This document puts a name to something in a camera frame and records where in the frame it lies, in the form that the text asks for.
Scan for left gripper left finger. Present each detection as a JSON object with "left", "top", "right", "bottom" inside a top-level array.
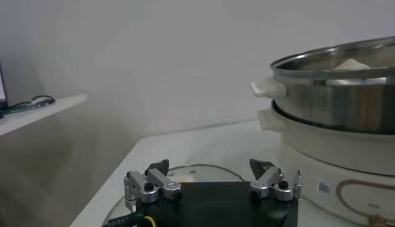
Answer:
[{"left": 124, "top": 159, "right": 183, "bottom": 213}]

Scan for white steamed baozi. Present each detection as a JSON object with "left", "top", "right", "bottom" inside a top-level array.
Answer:
[{"left": 333, "top": 58, "right": 371, "bottom": 70}]

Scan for white side table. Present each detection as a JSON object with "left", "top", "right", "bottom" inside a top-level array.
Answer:
[{"left": 0, "top": 94, "right": 88, "bottom": 136}]

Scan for steel perforated steamer basket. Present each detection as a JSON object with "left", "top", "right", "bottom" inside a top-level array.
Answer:
[{"left": 251, "top": 36, "right": 395, "bottom": 135}]

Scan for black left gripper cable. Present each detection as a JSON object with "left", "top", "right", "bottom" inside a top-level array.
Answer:
[{"left": 103, "top": 212, "right": 158, "bottom": 227}]

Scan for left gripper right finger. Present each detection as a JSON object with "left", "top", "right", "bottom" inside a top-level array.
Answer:
[{"left": 249, "top": 159, "right": 303, "bottom": 206}]

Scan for green cable bundle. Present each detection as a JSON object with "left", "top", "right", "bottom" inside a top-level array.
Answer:
[{"left": 0, "top": 103, "right": 35, "bottom": 117}]

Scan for white electric cooker base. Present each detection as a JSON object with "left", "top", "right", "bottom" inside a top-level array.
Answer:
[{"left": 257, "top": 106, "right": 395, "bottom": 227}]

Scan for round glass lid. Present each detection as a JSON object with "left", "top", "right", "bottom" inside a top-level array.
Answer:
[{"left": 104, "top": 163, "right": 247, "bottom": 227}]

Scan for dark framed monitor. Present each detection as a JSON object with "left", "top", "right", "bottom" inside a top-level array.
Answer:
[{"left": 0, "top": 61, "right": 9, "bottom": 109}]

